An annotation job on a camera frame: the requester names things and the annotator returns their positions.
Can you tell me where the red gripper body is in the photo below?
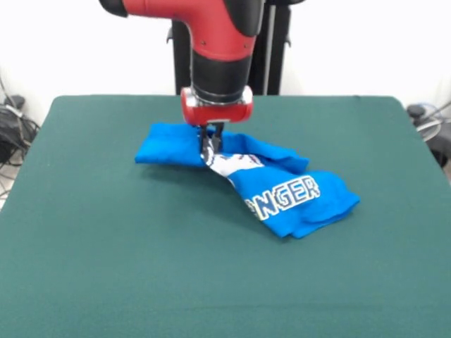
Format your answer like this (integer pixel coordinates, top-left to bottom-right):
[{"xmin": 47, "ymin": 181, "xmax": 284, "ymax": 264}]
[{"xmin": 180, "ymin": 86, "xmax": 254, "ymax": 127}]

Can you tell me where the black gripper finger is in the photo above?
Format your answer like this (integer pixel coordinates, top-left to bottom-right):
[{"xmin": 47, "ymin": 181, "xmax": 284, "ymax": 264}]
[
  {"xmin": 213, "ymin": 121, "xmax": 224, "ymax": 152},
  {"xmin": 199, "ymin": 125, "xmax": 211, "ymax": 163}
]

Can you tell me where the blue shirt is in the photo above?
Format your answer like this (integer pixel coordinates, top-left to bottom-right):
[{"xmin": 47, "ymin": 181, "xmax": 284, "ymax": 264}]
[{"xmin": 135, "ymin": 122, "xmax": 361, "ymax": 240}]

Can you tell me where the dark green table cloth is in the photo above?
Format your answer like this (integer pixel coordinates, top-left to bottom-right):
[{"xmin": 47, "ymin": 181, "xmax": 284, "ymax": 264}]
[{"xmin": 0, "ymin": 94, "xmax": 451, "ymax": 338}]

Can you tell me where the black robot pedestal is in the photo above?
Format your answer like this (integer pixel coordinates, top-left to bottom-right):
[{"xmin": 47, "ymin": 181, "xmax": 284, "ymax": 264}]
[{"xmin": 166, "ymin": 0, "xmax": 293, "ymax": 96}]

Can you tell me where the black cable tangle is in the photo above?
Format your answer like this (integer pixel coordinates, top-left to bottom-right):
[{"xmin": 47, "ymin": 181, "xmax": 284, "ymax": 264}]
[{"xmin": 0, "ymin": 70, "xmax": 42, "ymax": 198}]

